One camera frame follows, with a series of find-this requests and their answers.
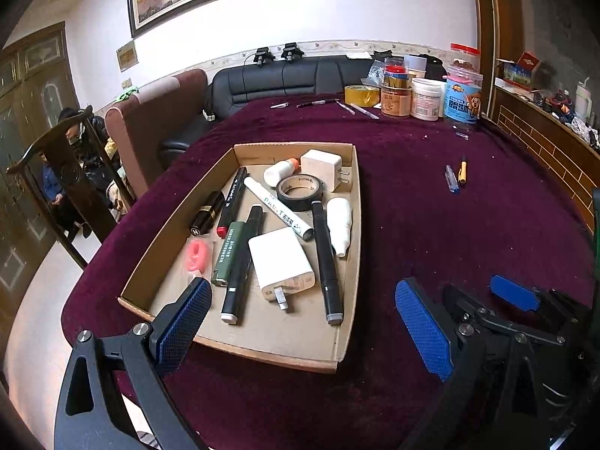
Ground large white charger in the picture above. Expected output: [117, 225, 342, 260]
[247, 227, 317, 312]

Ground gold jar with red lid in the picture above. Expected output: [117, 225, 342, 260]
[384, 66, 410, 90]

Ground yellow tape roll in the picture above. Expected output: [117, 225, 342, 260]
[344, 85, 381, 107]

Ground white bottle with orange cap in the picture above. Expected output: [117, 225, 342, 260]
[263, 158, 302, 188]

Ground clear jar with red lid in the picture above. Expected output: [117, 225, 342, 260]
[449, 42, 482, 72]

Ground clear plastic case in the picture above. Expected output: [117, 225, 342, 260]
[186, 237, 215, 276]

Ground black tape roll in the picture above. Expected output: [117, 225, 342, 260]
[275, 174, 326, 213]

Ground cardboard box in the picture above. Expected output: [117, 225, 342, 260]
[117, 142, 363, 375]

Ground clear jar with blue label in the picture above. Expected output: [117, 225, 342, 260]
[442, 66, 485, 126]

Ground white cone-shaped bottle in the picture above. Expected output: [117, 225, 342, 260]
[325, 197, 353, 258]

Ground wooden glass-door cabinet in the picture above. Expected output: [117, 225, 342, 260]
[0, 21, 81, 302]

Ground black lipstick with gold band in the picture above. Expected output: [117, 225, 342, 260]
[188, 190, 227, 238]

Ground black leather sofa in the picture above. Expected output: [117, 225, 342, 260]
[156, 53, 447, 170]

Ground long white pen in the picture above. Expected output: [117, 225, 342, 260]
[350, 102, 380, 120]

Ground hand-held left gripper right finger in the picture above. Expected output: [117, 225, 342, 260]
[395, 277, 540, 450]

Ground white paint marker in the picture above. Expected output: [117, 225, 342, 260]
[243, 176, 315, 242]

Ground small white charger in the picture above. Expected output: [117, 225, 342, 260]
[299, 148, 353, 194]

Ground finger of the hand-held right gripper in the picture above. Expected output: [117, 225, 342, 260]
[489, 274, 592, 338]
[442, 283, 516, 333]

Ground red and blue box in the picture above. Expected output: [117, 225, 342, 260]
[503, 51, 543, 91]

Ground long black marker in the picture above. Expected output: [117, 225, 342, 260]
[311, 200, 345, 327]
[220, 204, 265, 327]

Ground black marker with red end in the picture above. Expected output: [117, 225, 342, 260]
[216, 166, 249, 239]

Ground grey cup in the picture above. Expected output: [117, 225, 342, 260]
[405, 54, 428, 81]

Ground dark wooden chair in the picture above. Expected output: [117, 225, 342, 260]
[5, 105, 138, 271]

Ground purple velvet tablecloth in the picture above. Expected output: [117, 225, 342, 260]
[61, 96, 600, 450]

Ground white kettle cup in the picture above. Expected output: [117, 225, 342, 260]
[573, 79, 594, 121]

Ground brown armchair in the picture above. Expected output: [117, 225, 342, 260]
[103, 68, 210, 201]

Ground white plastic tub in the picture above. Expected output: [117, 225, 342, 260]
[411, 78, 447, 122]

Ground wooden brick-pattern counter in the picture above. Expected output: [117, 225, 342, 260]
[471, 0, 600, 235]

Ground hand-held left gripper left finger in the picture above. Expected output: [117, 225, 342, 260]
[54, 277, 213, 450]

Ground dark green marker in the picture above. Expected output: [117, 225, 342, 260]
[210, 220, 248, 288]

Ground orange label jar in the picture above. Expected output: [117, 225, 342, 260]
[380, 85, 414, 119]

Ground small gold wall frame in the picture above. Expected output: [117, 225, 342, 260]
[115, 40, 138, 73]

